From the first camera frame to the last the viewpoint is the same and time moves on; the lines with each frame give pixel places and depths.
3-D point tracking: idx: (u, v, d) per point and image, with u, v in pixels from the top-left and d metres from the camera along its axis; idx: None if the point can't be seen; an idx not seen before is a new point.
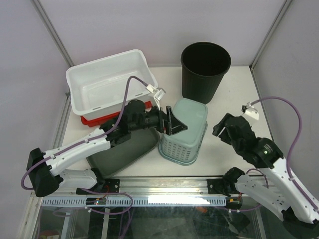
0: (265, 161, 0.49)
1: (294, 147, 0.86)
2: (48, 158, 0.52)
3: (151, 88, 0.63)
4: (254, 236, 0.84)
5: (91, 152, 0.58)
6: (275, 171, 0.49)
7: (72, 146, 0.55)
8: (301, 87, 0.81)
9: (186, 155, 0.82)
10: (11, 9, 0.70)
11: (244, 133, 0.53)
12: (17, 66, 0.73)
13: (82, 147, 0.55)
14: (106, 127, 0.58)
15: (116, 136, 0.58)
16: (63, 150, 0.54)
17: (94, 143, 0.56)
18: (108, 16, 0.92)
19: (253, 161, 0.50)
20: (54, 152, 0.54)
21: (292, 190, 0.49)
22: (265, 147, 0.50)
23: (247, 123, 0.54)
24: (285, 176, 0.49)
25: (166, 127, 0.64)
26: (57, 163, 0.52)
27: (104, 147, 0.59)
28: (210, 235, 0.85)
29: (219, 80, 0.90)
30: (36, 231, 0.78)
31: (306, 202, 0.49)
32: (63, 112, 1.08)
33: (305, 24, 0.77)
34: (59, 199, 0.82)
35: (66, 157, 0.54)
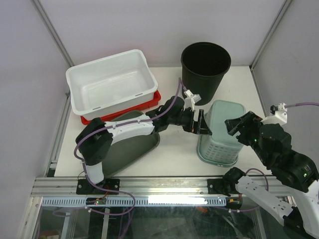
0: (301, 184, 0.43)
1: (293, 147, 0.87)
2: (109, 127, 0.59)
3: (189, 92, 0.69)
4: (254, 236, 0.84)
5: (135, 133, 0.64)
6: (308, 193, 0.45)
7: (129, 122, 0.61)
8: (301, 87, 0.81)
9: (230, 157, 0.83)
10: (11, 9, 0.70)
11: (286, 149, 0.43)
12: (16, 66, 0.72)
13: (135, 125, 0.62)
14: (151, 115, 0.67)
15: (158, 124, 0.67)
16: (122, 123, 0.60)
17: (144, 124, 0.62)
18: (109, 16, 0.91)
19: (286, 180, 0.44)
20: (114, 123, 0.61)
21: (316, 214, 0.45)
22: (306, 169, 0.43)
23: (289, 136, 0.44)
24: (316, 199, 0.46)
25: (194, 127, 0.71)
26: (117, 133, 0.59)
27: (147, 131, 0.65)
28: (210, 235, 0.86)
29: (219, 80, 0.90)
30: (36, 231, 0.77)
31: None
32: (63, 112, 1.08)
33: (306, 24, 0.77)
34: (59, 199, 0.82)
35: (124, 130, 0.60)
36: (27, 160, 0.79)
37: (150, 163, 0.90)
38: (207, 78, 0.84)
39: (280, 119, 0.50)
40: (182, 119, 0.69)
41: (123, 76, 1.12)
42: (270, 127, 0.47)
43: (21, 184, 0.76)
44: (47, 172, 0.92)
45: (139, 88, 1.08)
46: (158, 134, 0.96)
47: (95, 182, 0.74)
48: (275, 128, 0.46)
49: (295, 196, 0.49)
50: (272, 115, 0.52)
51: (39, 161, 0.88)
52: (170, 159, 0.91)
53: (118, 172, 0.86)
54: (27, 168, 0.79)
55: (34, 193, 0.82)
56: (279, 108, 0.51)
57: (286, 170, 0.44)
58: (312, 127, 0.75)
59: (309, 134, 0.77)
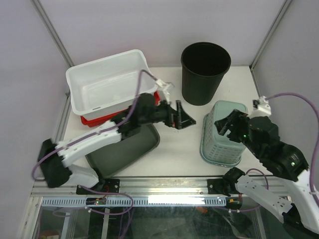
0: (291, 174, 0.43)
1: (293, 147, 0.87)
2: (60, 148, 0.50)
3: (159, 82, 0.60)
4: (253, 236, 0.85)
5: (101, 145, 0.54)
6: (298, 183, 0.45)
7: (83, 137, 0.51)
8: (301, 87, 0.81)
9: (233, 158, 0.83)
10: (11, 9, 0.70)
11: (274, 139, 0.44)
12: (16, 66, 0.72)
13: (92, 139, 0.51)
14: (117, 120, 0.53)
15: (127, 129, 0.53)
16: (75, 141, 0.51)
17: (105, 135, 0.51)
18: (109, 16, 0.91)
19: (276, 171, 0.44)
20: (66, 142, 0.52)
21: (309, 204, 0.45)
22: (293, 158, 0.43)
23: (276, 126, 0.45)
24: (307, 189, 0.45)
25: (174, 122, 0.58)
26: (70, 154, 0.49)
27: (114, 139, 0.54)
28: (209, 235, 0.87)
29: (219, 81, 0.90)
30: (36, 231, 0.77)
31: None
32: (63, 112, 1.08)
33: (306, 23, 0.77)
34: (59, 199, 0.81)
35: (79, 149, 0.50)
36: (27, 160, 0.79)
37: (150, 163, 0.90)
38: (206, 78, 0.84)
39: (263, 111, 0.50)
40: (157, 117, 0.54)
41: (123, 76, 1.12)
42: (258, 120, 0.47)
43: (21, 184, 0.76)
44: None
45: (139, 88, 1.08)
46: (158, 133, 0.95)
47: (89, 185, 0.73)
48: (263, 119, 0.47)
49: (288, 188, 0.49)
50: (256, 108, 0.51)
51: None
52: (170, 159, 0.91)
53: (118, 172, 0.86)
54: (27, 168, 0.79)
55: (34, 193, 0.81)
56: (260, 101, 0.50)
57: (276, 161, 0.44)
58: (312, 127, 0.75)
59: (309, 134, 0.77)
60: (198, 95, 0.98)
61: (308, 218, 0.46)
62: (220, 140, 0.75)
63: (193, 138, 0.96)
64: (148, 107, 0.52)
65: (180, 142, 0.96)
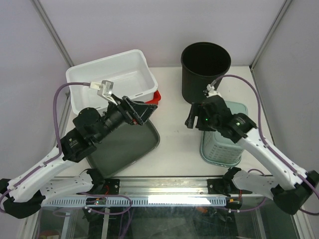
0: (238, 131, 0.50)
1: (293, 147, 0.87)
2: (9, 190, 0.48)
3: (95, 85, 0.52)
4: (253, 236, 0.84)
5: (56, 173, 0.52)
6: (249, 140, 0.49)
7: (29, 174, 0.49)
8: (301, 87, 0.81)
9: (233, 158, 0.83)
10: (11, 9, 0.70)
11: (220, 108, 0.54)
12: (17, 66, 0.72)
13: (39, 174, 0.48)
14: (65, 144, 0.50)
15: (77, 149, 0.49)
16: (22, 179, 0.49)
17: (52, 166, 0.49)
18: (109, 16, 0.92)
19: (229, 134, 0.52)
20: (15, 181, 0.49)
21: (269, 157, 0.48)
22: (238, 119, 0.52)
23: (222, 99, 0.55)
24: (261, 143, 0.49)
25: (134, 119, 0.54)
26: (20, 193, 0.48)
27: (67, 166, 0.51)
28: (210, 235, 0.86)
29: (218, 81, 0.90)
30: (36, 231, 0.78)
31: (285, 168, 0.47)
32: (63, 112, 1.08)
33: (306, 23, 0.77)
34: (59, 199, 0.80)
35: (27, 185, 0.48)
36: (27, 160, 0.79)
37: (150, 163, 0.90)
38: (205, 78, 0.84)
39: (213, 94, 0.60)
40: (112, 121, 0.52)
41: (123, 76, 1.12)
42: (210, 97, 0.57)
43: None
44: None
45: (139, 88, 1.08)
46: (158, 134, 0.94)
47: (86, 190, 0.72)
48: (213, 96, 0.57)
49: (248, 151, 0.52)
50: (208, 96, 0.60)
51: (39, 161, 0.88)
52: (170, 159, 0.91)
53: (118, 172, 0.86)
54: (27, 168, 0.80)
55: None
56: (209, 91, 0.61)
57: (226, 127, 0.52)
58: (312, 127, 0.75)
59: (308, 135, 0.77)
60: (198, 95, 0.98)
61: (275, 173, 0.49)
62: (220, 140, 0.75)
63: (193, 138, 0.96)
64: (91, 126, 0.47)
65: (180, 142, 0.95)
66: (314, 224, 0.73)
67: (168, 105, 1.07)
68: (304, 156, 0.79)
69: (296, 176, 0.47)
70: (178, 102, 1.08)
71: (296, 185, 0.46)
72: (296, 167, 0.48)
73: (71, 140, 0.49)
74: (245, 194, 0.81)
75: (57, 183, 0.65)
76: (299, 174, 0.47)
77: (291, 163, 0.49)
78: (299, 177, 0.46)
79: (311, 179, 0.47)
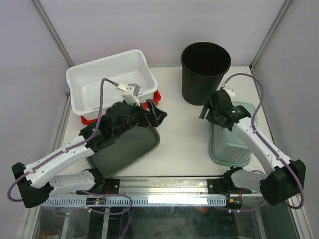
0: (233, 118, 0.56)
1: (292, 147, 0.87)
2: (27, 173, 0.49)
3: (123, 86, 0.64)
4: (253, 236, 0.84)
5: (74, 161, 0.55)
6: (240, 124, 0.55)
7: (51, 157, 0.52)
8: (301, 87, 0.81)
9: (240, 158, 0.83)
10: (11, 9, 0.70)
11: (222, 98, 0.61)
12: (17, 66, 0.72)
13: (61, 158, 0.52)
14: (87, 133, 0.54)
15: (99, 140, 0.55)
16: (42, 163, 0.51)
17: (74, 151, 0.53)
18: (109, 16, 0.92)
19: (224, 121, 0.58)
20: (32, 166, 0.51)
21: (254, 140, 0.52)
22: (235, 108, 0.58)
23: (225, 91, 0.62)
24: (250, 129, 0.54)
25: (151, 121, 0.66)
26: (38, 178, 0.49)
27: (86, 154, 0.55)
28: (210, 235, 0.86)
29: (218, 81, 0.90)
30: (36, 231, 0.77)
31: (268, 152, 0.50)
32: (63, 111, 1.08)
33: (306, 23, 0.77)
34: (59, 199, 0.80)
35: (46, 171, 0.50)
36: (27, 160, 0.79)
37: (150, 164, 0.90)
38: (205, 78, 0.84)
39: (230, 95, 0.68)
40: (133, 118, 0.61)
41: (123, 76, 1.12)
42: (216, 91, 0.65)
43: None
44: None
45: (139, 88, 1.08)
46: (158, 133, 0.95)
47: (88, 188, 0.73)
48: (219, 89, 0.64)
49: (240, 137, 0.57)
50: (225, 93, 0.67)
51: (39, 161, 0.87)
52: (170, 160, 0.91)
53: (118, 172, 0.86)
54: None
55: None
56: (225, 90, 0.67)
57: (224, 114, 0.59)
58: (312, 127, 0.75)
59: (308, 135, 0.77)
60: (198, 95, 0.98)
61: (261, 158, 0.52)
62: (230, 140, 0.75)
63: (193, 138, 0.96)
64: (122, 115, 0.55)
65: (180, 142, 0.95)
66: (314, 224, 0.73)
67: (168, 105, 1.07)
68: (304, 156, 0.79)
69: (278, 160, 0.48)
70: (178, 102, 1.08)
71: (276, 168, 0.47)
72: (281, 154, 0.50)
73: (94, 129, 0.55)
74: (246, 195, 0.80)
75: (64, 177, 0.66)
76: (281, 158, 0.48)
77: (277, 149, 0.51)
78: (281, 161, 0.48)
79: (295, 167, 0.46)
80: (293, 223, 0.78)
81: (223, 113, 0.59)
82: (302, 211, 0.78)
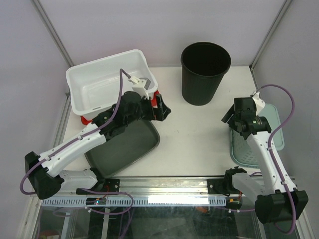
0: (250, 127, 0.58)
1: (292, 147, 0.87)
2: (43, 161, 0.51)
3: (134, 79, 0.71)
4: (253, 236, 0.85)
5: (86, 149, 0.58)
6: (256, 136, 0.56)
7: (65, 145, 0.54)
8: (301, 87, 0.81)
9: (243, 158, 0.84)
10: (11, 9, 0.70)
11: (247, 105, 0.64)
12: (16, 66, 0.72)
13: (76, 144, 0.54)
14: (99, 121, 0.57)
15: (111, 128, 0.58)
16: (57, 151, 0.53)
17: (87, 139, 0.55)
18: (109, 16, 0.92)
19: (242, 127, 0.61)
20: (48, 153, 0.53)
21: (265, 157, 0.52)
22: (256, 119, 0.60)
23: (251, 99, 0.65)
24: (265, 145, 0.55)
25: (156, 114, 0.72)
26: (53, 165, 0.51)
27: (99, 141, 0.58)
28: (210, 235, 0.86)
29: (219, 80, 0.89)
30: (36, 231, 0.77)
31: (275, 174, 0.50)
32: (63, 111, 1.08)
33: (306, 23, 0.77)
34: (59, 199, 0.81)
35: (62, 158, 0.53)
36: None
37: (149, 164, 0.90)
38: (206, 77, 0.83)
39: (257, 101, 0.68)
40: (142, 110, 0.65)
41: (123, 76, 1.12)
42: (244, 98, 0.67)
43: None
44: None
45: None
46: (158, 134, 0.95)
47: (89, 186, 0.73)
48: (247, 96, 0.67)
49: (253, 149, 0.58)
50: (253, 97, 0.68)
51: None
52: (170, 159, 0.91)
53: (118, 173, 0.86)
54: None
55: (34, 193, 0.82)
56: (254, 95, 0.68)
57: (243, 122, 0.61)
58: (312, 127, 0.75)
59: (308, 135, 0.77)
60: (199, 95, 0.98)
61: (265, 176, 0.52)
62: None
63: (193, 138, 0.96)
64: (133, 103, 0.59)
65: (180, 142, 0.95)
66: (314, 224, 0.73)
67: (168, 105, 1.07)
68: (304, 156, 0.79)
69: (282, 184, 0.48)
70: (178, 102, 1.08)
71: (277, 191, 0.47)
72: (288, 179, 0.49)
73: (106, 118, 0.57)
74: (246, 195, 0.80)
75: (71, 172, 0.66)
76: (286, 183, 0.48)
77: (285, 174, 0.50)
78: (284, 186, 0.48)
79: (296, 196, 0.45)
80: None
81: (243, 120, 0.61)
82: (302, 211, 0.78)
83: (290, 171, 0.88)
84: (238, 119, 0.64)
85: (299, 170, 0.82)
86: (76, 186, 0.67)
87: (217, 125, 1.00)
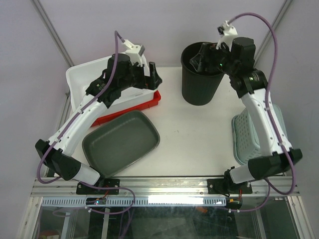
0: (247, 87, 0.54)
1: (292, 146, 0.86)
2: (54, 143, 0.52)
3: (128, 44, 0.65)
4: (254, 236, 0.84)
5: (90, 122, 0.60)
6: (253, 96, 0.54)
7: (69, 123, 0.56)
8: (301, 86, 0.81)
9: (247, 158, 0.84)
10: (11, 9, 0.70)
11: (247, 56, 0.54)
12: (17, 66, 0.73)
13: (79, 118, 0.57)
14: (93, 90, 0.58)
15: (108, 93, 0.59)
16: (64, 131, 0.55)
17: (88, 110, 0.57)
18: (109, 16, 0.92)
19: (237, 85, 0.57)
20: (56, 136, 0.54)
21: (262, 117, 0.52)
22: (253, 74, 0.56)
23: (254, 48, 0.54)
24: (262, 104, 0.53)
25: (148, 83, 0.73)
26: (66, 144, 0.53)
27: (100, 110, 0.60)
28: (210, 235, 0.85)
29: (219, 80, 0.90)
30: (36, 230, 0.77)
31: (272, 135, 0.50)
32: (63, 111, 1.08)
33: (305, 23, 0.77)
34: (58, 199, 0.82)
35: (71, 135, 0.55)
36: (27, 159, 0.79)
37: (150, 163, 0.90)
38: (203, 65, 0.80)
39: (230, 35, 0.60)
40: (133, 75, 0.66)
41: None
42: (241, 39, 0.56)
43: (21, 184, 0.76)
44: (47, 172, 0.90)
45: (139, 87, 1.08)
46: (158, 133, 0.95)
47: (93, 181, 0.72)
48: (247, 40, 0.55)
49: (249, 108, 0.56)
50: (222, 35, 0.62)
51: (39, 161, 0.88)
52: (170, 160, 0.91)
53: (118, 173, 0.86)
54: (27, 168, 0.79)
55: (34, 193, 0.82)
56: (216, 43, 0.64)
57: (238, 77, 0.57)
58: (312, 127, 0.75)
59: (308, 134, 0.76)
60: (195, 94, 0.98)
61: (262, 138, 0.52)
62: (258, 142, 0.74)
63: (193, 138, 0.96)
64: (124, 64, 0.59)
65: (180, 141, 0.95)
66: (314, 224, 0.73)
67: (168, 105, 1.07)
68: (304, 156, 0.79)
69: (279, 145, 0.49)
70: (178, 102, 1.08)
71: (274, 153, 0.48)
72: (284, 139, 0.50)
73: (98, 85, 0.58)
74: (246, 194, 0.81)
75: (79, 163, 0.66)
76: (283, 144, 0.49)
77: (282, 134, 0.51)
78: (280, 147, 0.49)
79: (292, 155, 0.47)
80: (293, 224, 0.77)
81: (240, 76, 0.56)
82: (302, 212, 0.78)
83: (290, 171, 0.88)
84: (233, 68, 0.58)
85: (299, 169, 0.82)
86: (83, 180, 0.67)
87: (217, 125, 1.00)
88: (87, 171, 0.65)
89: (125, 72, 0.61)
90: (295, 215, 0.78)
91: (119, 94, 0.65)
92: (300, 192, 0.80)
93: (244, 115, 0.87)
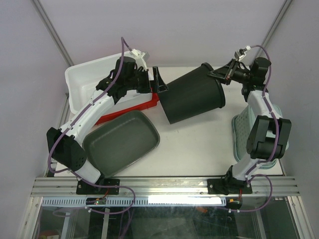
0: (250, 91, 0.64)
1: (292, 147, 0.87)
2: (67, 129, 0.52)
3: (135, 52, 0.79)
4: (253, 236, 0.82)
5: (100, 114, 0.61)
6: (254, 92, 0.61)
7: (82, 112, 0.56)
8: (300, 87, 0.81)
9: None
10: (11, 9, 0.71)
11: (261, 72, 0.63)
12: (18, 66, 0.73)
13: (91, 109, 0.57)
14: (103, 86, 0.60)
15: (115, 90, 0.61)
16: (77, 119, 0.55)
17: (99, 102, 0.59)
18: (109, 16, 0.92)
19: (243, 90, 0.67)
20: (68, 124, 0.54)
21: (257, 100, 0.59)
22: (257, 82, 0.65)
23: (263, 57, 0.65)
24: (259, 94, 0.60)
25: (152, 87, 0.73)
26: (78, 130, 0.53)
27: (109, 104, 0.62)
28: (210, 235, 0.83)
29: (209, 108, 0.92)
30: (36, 230, 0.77)
31: (264, 108, 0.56)
32: (63, 110, 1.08)
33: (306, 23, 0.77)
34: (59, 199, 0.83)
35: (82, 123, 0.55)
36: (27, 159, 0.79)
37: (149, 164, 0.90)
38: (218, 73, 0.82)
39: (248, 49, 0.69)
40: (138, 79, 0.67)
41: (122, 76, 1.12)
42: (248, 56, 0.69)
43: (21, 184, 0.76)
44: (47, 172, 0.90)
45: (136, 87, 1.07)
46: (158, 133, 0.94)
47: (96, 178, 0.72)
48: (264, 59, 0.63)
49: (251, 104, 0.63)
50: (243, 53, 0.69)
51: (39, 161, 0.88)
52: (170, 160, 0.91)
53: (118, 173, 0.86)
54: (27, 167, 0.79)
55: (34, 193, 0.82)
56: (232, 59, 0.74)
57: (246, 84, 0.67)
58: (311, 127, 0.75)
59: (308, 135, 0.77)
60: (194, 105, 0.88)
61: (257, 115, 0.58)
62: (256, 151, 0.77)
63: (193, 138, 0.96)
64: (130, 64, 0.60)
65: (180, 141, 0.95)
66: (314, 224, 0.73)
67: None
68: (304, 156, 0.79)
69: (270, 113, 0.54)
70: None
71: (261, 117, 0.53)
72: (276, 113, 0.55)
73: (108, 82, 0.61)
74: (246, 194, 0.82)
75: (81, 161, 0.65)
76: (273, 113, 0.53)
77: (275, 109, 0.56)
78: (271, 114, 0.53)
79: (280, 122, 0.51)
80: (293, 224, 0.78)
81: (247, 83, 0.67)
82: (302, 212, 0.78)
83: (290, 171, 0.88)
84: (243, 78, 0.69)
85: (298, 169, 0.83)
86: (86, 177, 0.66)
87: (217, 126, 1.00)
88: (89, 167, 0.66)
89: (130, 72, 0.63)
90: (295, 215, 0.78)
91: (125, 93, 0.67)
92: (300, 192, 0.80)
93: (243, 114, 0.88)
